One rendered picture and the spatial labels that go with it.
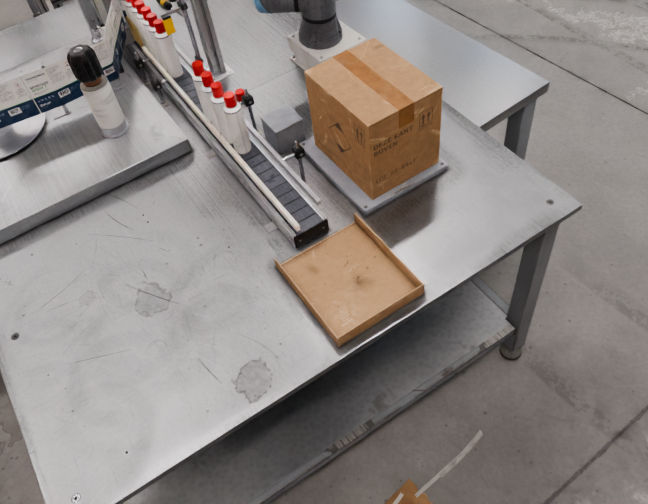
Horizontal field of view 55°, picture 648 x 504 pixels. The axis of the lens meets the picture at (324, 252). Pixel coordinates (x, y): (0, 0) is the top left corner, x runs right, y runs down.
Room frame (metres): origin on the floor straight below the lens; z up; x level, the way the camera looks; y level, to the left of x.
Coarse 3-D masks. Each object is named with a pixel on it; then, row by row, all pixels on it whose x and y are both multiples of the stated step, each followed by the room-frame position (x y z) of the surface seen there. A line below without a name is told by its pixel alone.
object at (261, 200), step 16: (160, 80) 1.89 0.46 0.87; (176, 96) 1.77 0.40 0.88; (192, 112) 1.68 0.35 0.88; (256, 144) 1.47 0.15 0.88; (224, 160) 1.46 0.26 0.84; (272, 160) 1.39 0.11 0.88; (240, 176) 1.35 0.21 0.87; (288, 176) 1.31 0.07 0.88; (256, 192) 1.26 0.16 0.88; (272, 208) 1.19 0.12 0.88; (320, 224) 1.11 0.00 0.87; (304, 240) 1.09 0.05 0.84
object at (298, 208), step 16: (176, 80) 1.86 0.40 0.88; (192, 80) 1.85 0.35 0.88; (192, 96) 1.76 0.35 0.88; (208, 128) 1.58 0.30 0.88; (256, 160) 1.39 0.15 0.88; (272, 176) 1.32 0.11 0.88; (272, 192) 1.25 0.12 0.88; (288, 192) 1.24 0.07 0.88; (288, 208) 1.18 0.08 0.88; (304, 208) 1.17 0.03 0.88; (288, 224) 1.12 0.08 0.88; (304, 224) 1.11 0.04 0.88
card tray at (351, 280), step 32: (352, 224) 1.12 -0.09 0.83; (320, 256) 1.03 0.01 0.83; (352, 256) 1.01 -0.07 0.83; (384, 256) 1.00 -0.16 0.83; (320, 288) 0.93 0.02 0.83; (352, 288) 0.91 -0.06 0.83; (384, 288) 0.89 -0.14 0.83; (416, 288) 0.85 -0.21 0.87; (320, 320) 0.82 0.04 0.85; (352, 320) 0.82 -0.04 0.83
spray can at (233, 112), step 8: (224, 96) 1.45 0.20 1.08; (232, 96) 1.44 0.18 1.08; (232, 104) 1.44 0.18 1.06; (240, 104) 1.46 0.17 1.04; (224, 112) 1.44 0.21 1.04; (232, 112) 1.43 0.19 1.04; (240, 112) 1.44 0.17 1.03; (232, 120) 1.43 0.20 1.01; (240, 120) 1.43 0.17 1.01; (232, 128) 1.43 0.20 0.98; (240, 128) 1.43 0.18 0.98; (232, 136) 1.44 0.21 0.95; (240, 136) 1.43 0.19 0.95; (248, 136) 1.45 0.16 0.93; (240, 144) 1.43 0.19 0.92; (248, 144) 1.44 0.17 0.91; (240, 152) 1.43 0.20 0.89; (248, 152) 1.43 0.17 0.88
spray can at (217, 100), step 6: (216, 84) 1.51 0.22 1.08; (216, 90) 1.49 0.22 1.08; (222, 90) 1.50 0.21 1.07; (216, 96) 1.49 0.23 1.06; (222, 96) 1.50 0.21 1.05; (216, 102) 1.49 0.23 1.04; (222, 102) 1.48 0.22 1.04; (216, 108) 1.49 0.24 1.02; (222, 108) 1.48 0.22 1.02; (216, 114) 1.49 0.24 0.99; (222, 114) 1.48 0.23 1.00; (222, 120) 1.48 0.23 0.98; (222, 126) 1.49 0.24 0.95; (222, 132) 1.49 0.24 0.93; (228, 132) 1.48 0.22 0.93; (228, 138) 1.48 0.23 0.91
